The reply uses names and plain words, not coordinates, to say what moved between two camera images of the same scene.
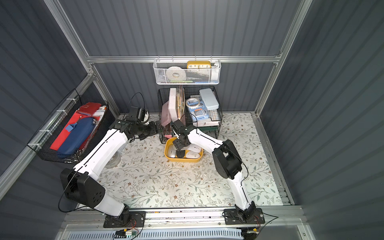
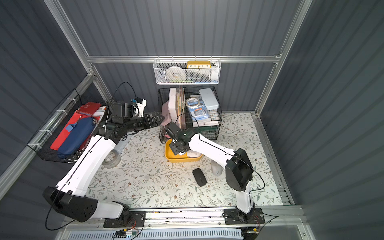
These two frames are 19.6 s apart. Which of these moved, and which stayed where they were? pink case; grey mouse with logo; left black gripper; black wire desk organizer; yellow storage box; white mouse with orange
Moved: left black gripper; grey mouse with logo
Stayed: white mouse with orange; pink case; yellow storage box; black wire desk organizer
